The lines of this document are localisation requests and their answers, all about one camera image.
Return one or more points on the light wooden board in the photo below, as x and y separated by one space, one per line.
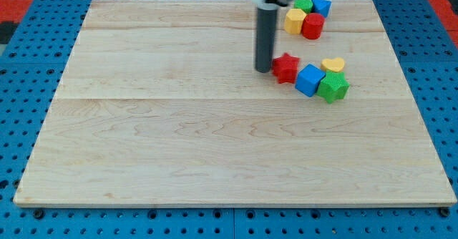
159 106

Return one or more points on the red star block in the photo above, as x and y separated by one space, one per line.
285 68

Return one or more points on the blue cube block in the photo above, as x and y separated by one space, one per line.
308 80

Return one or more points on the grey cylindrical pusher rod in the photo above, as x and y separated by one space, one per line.
265 36

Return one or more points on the green star block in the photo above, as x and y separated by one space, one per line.
333 86

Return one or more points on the yellow hexagon block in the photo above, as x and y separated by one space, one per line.
294 21

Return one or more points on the yellow heart block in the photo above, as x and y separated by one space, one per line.
333 65

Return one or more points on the red cylinder block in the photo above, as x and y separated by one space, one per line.
313 26

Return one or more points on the green cylinder block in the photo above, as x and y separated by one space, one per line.
304 5

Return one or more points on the blue triangle block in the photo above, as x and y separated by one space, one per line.
321 7

